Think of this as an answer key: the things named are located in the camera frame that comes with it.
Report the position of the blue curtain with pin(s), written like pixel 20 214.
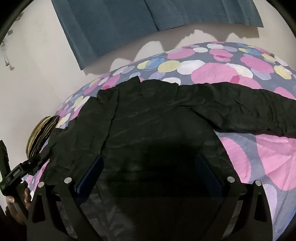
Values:
pixel 111 20

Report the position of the striped pillow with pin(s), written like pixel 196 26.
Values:
pixel 39 134

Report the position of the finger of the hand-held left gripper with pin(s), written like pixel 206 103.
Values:
pixel 35 162

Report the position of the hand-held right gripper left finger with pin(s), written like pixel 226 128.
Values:
pixel 91 172

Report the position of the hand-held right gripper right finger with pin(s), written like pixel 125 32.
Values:
pixel 208 172

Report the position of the person's left hand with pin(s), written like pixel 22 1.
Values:
pixel 16 210

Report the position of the dotted bed sheet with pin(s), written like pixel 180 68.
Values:
pixel 208 67

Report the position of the black garment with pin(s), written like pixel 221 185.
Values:
pixel 150 115

